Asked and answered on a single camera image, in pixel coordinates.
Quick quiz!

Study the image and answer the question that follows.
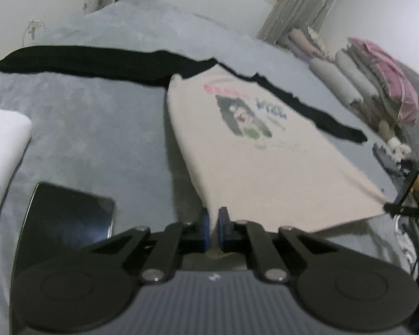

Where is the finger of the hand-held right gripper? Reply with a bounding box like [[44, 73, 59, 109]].
[[396, 166, 419, 206], [383, 202, 419, 221]]

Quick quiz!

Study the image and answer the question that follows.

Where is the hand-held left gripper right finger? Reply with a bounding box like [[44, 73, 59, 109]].
[[219, 207, 339, 283]]

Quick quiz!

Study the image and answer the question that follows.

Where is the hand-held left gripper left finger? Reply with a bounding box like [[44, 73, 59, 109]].
[[90, 209, 210, 283]]

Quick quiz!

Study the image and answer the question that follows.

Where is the cream black-sleeved bear shirt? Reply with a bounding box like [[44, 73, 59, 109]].
[[0, 45, 390, 255]]

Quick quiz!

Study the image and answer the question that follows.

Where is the white plush toy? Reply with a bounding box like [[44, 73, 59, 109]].
[[377, 119, 411, 161]]

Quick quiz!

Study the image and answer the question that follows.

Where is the pink pillow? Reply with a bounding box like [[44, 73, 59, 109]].
[[347, 37, 419, 126]]

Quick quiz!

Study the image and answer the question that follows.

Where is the grey folded quilt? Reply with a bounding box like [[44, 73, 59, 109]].
[[309, 47, 402, 133]]

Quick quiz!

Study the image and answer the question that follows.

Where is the black smartphone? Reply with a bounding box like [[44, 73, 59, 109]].
[[12, 181, 116, 281]]

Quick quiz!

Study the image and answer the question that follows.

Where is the grey bed blanket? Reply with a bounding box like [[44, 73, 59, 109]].
[[0, 0, 419, 335]]

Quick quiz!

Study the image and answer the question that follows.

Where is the floral cloth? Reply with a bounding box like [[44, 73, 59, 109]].
[[307, 26, 336, 58]]

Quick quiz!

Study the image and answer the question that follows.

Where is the beige rolled blanket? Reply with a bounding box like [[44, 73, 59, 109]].
[[288, 28, 322, 56]]

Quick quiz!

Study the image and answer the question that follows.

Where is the white folded garment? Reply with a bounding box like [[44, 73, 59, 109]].
[[0, 106, 32, 262]]

